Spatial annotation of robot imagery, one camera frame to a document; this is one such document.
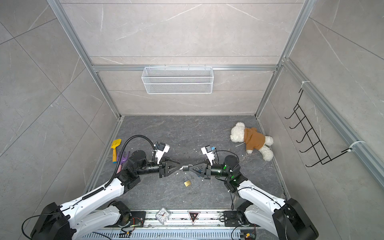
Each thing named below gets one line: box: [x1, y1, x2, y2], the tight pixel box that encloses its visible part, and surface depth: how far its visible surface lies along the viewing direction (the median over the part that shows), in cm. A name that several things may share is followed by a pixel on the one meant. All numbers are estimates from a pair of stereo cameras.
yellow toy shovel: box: [111, 138, 122, 164], surface depth 100 cm
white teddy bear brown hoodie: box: [230, 122, 274, 161], surface depth 99 cm
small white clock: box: [155, 207, 171, 225], surface depth 75 cm
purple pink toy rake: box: [116, 151, 130, 174], surface depth 96 cm
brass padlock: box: [183, 177, 191, 187], surface depth 87 cm
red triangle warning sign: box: [187, 210, 201, 225], surface depth 76 cm
